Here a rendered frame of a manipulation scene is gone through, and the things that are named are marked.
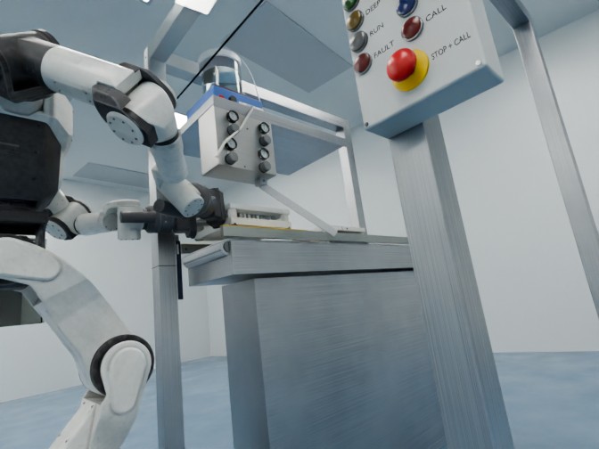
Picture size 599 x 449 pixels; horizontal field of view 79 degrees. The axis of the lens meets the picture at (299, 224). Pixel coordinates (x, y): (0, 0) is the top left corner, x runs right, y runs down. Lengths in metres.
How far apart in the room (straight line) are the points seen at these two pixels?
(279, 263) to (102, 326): 0.52
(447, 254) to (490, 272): 3.60
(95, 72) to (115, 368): 0.63
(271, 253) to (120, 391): 0.54
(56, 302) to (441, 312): 0.80
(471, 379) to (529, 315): 3.56
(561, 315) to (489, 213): 1.10
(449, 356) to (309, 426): 0.83
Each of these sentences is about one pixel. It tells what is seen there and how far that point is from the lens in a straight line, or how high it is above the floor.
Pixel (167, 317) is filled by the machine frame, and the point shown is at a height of 0.68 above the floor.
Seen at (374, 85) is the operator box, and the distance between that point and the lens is 0.55.
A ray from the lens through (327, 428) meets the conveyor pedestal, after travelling 1.36.
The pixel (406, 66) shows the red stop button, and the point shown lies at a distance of 0.50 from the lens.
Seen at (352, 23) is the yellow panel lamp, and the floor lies 1.06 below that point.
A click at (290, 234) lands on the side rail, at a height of 0.90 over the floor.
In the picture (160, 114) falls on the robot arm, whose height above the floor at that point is 1.06.
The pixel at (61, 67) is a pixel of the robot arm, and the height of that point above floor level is 1.16.
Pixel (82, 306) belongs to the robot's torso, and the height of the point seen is 0.73.
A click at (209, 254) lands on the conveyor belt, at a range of 1.14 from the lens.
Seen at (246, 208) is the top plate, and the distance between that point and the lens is 1.17.
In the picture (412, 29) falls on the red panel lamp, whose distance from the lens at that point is 0.54.
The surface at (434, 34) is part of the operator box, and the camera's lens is 0.53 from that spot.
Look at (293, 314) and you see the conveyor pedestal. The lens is 1.24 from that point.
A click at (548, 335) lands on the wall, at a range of 4.08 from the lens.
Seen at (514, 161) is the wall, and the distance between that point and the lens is 4.18.
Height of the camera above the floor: 0.67
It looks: 13 degrees up
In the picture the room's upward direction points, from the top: 7 degrees counter-clockwise
